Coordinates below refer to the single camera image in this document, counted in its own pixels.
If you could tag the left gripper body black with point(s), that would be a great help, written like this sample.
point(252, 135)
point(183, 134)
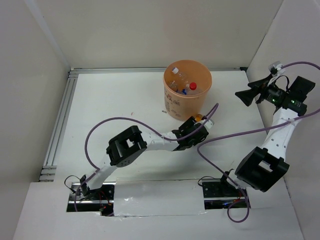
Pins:
point(188, 124)

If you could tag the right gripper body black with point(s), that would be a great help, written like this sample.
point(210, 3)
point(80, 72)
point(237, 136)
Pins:
point(271, 93)

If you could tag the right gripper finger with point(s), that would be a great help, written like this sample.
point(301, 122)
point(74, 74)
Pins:
point(259, 83)
point(247, 96)

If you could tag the orange juice bottle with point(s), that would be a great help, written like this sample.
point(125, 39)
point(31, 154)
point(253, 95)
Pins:
point(198, 117)

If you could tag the Pocari Sweat blue label bottle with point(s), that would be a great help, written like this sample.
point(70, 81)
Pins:
point(184, 91)

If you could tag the red label bottle red cap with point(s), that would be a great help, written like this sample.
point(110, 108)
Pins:
point(192, 89)

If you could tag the clear bottle white cap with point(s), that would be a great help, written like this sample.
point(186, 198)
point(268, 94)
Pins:
point(179, 81)

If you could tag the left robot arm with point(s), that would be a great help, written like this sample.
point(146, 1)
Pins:
point(127, 146)

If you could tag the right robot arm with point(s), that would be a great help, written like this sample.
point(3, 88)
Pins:
point(266, 164)

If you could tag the peach capybara plastic bin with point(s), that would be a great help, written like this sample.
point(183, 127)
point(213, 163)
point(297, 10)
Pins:
point(182, 107)

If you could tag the white taped cover sheet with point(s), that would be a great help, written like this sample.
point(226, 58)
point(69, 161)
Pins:
point(158, 198)

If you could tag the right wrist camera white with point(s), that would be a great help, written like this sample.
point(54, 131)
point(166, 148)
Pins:
point(276, 69)

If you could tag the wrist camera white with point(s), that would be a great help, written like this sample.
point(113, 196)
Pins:
point(208, 124)
point(276, 69)

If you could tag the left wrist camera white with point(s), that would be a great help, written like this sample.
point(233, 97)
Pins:
point(208, 124)

